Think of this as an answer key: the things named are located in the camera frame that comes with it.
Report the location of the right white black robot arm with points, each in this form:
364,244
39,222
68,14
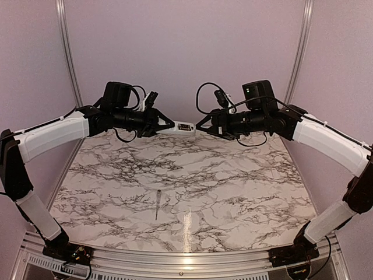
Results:
295,124

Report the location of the clear handle screwdriver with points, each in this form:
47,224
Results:
158,198

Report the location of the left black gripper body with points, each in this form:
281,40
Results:
139,122

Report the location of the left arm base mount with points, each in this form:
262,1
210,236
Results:
72,253

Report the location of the front aluminium frame rail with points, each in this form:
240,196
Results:
109,263

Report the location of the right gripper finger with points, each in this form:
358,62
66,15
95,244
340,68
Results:
205,123
219,132

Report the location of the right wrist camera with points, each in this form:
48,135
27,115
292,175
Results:
224,100

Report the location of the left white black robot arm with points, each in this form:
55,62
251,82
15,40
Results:
110,112

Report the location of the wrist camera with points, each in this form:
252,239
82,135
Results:
224,100
148,101

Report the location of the left aluminium frame post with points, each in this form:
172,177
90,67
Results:
66,44

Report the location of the white remote control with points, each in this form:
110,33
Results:
180,128

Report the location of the aluminium frame post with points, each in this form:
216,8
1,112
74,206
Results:
66,44
301,49

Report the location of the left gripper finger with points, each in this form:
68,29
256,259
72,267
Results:
167,131
164,121

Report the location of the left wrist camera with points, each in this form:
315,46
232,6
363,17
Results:
148,101

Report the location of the right aluminium frame post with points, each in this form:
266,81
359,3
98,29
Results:
301,49

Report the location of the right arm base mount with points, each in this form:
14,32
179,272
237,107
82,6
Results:
291,254

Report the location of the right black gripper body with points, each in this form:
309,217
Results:
253,123

